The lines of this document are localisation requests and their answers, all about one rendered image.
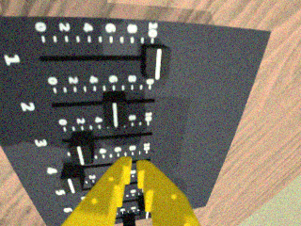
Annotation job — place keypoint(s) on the black lighting desk panel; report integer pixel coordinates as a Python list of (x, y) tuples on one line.
[(55, 72)]

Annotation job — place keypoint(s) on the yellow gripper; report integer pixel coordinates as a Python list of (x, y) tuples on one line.
[(166, 203)]

